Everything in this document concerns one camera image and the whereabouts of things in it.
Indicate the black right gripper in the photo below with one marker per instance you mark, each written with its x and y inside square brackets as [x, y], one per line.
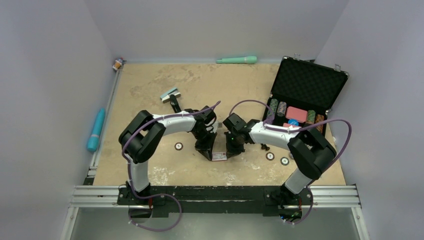
[231, 151]

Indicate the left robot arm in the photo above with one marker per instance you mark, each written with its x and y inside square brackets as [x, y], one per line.
[140, 139]

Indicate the brown chip stack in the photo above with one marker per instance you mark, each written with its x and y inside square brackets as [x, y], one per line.
[318, 119]

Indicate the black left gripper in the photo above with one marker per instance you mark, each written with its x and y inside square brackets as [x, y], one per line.
[206, 149]

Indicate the black stapler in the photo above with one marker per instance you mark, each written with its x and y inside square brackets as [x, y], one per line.
[173, 99]

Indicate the green chip stack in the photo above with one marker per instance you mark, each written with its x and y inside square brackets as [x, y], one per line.
[273, 105]

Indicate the teal cylinder left edge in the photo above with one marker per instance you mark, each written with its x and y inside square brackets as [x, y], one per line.
[93, 141]

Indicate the green microphone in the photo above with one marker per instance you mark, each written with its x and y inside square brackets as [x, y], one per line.
[238, 60]

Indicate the small orange figurine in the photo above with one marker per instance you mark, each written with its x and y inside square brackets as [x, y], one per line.
[118, 63]

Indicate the purple chip stack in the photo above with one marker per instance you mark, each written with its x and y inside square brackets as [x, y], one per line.
[281, 109]

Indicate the black screw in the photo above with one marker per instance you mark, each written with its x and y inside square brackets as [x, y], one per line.
[265, 147]

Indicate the brown poker chip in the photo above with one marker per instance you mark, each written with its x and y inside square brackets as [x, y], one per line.
[178, 146]
[270, 156]

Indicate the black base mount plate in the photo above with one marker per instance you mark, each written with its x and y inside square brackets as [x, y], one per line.
[268, 200]

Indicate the staple box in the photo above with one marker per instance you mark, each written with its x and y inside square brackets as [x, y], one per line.
[219, 156]

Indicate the brown poker chip left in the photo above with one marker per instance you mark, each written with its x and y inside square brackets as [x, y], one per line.
[178, 146]

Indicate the brown poker chip right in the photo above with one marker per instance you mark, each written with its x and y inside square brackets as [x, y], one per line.
[270, 156]

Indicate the black poker chip case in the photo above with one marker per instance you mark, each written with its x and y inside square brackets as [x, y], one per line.
[307, 86]

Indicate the green poker chip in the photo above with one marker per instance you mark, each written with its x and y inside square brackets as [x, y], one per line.
[284, 161]

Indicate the aluminium frame rail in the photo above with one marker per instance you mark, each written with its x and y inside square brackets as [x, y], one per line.
[324, 196]

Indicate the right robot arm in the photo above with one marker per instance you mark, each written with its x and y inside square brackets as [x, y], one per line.
[311, 151]

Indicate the pink card box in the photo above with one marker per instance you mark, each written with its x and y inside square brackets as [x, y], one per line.
[297, 114]

